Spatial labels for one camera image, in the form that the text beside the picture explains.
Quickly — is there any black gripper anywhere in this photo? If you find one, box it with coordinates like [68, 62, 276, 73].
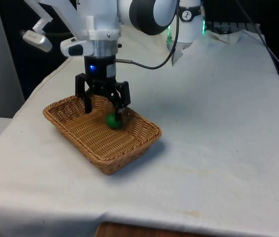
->
[75, 56, 132, 121]

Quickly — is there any green ball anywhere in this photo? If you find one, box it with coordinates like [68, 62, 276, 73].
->
[105, 113, 123, 130]

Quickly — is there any brown wicker basket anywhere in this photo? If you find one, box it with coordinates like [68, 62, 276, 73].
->
[42, 95, 163, 176]

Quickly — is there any black cable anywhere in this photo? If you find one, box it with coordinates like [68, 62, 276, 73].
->
[115, 0, 181, 70]
[235, 0, 279, 78]

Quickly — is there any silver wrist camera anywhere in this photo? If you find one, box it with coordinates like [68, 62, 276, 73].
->
[60, 38, 96, 58]

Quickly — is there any silver camera on white bracket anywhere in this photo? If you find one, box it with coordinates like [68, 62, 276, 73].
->
[21, 0, 54, 53]

